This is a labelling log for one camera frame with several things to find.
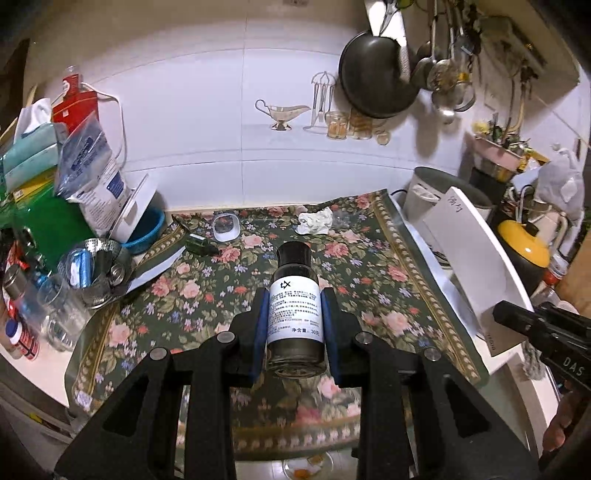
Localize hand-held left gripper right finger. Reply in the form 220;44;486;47
321;287;541;480

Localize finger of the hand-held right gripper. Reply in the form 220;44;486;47
493;301;555;347

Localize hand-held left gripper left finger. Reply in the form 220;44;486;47
54;287;271;480

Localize dark bottle with white label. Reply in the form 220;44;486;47
265;241;325;380

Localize person's right hand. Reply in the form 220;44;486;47
541;390;583;455

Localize floral green table cloth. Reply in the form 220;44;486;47
65;189;491;462

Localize yellow and black pot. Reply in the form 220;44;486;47
496;219;552;284

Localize white jug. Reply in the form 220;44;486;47
531;215;568;259

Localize small white dish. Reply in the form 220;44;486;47
212;213;240;241

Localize crumpled white paper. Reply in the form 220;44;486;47
295;207;334;235

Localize grey fabric bag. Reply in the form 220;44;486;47
536;148;586;220

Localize white floor bowl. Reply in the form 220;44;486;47
283;455;334;478

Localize blue bowl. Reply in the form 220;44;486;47
124;209;166;254

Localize white rice cooker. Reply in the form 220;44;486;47
404;166;492;232

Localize perforated steel holder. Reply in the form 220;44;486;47
58;239;134;309

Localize pink utensil holder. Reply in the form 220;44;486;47
472;134;527;183

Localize white lid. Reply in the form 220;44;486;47
111;174;160;243

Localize clear drinking glass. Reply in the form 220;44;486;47
37;274;90;352

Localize blue printed plastic bag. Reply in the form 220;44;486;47
54;113;132;236

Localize green box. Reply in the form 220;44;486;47
9;185;100;273

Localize steel strainer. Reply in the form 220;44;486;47
450;18;476;112

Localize white pill bottle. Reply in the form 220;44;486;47
4;318;38;361

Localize black wok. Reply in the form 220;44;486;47
338;31;421;118

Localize steel ladle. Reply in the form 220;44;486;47
427;0;465;116

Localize steel spoon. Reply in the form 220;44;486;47
411;0;439;90

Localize teal tissue box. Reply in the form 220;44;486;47
0;98;70;185

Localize red bottle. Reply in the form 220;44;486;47
51;65;100;134

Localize steel cleaver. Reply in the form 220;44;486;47
364;0;411;79

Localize black kitchen scissors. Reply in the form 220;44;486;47
379;0;402;35

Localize wall water heater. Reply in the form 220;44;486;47
480;16;550;70

